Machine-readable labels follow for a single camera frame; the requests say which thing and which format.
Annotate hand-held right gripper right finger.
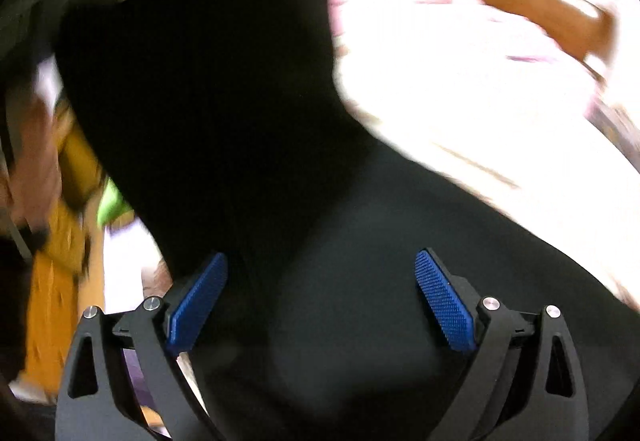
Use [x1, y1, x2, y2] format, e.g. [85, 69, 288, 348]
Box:
[414, 248, 589, 441]

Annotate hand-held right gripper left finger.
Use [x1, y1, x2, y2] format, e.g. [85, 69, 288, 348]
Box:
[54, 251, 230, 441]

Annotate yellow patterned cloth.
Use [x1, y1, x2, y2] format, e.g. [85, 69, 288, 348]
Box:
[22, 116, 113, 384]

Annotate black pants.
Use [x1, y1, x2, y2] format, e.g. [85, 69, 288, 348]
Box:
[55, 0, 640, 441]

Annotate pink quilt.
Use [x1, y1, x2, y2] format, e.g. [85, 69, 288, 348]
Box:
[327, 0, 601, 147]

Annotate person's left hand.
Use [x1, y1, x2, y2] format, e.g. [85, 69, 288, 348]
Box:
[9, 104, 66, 234]

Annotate floral bed sheet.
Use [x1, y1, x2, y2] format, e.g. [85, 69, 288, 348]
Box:
[340, 66, 640, 307]

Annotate bright green object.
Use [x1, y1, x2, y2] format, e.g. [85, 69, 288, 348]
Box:
[96, 177, 133, 228]

